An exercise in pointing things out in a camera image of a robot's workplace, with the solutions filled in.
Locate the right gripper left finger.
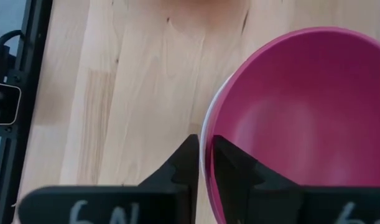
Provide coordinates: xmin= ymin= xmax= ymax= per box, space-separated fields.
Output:
xmin=18 ymin=133 xmax=200 ymax=224

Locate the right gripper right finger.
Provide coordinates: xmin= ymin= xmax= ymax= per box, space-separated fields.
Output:
xmin=213 ymin=135 xmax=380 ymax=224

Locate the pink bowl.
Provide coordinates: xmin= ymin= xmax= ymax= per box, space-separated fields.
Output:
xmin=204 ymin=26 xmax=380 ymax=224

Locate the table-level camera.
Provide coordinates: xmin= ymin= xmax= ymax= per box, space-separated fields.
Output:
xmin=0 ymin=82 xmax=22 ymax=126

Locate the black aluminium frame rail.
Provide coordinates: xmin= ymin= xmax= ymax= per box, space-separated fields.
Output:
xmin=0 ymin=0 xmax=53 ymax=224

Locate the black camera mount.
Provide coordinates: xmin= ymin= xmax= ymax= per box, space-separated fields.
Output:
xmin=0 ymin=43 xmax=18 ymax=83

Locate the black camera cable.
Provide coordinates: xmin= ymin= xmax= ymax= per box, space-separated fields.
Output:
xmin=0 ymin=29 xmax=24 ymax=47

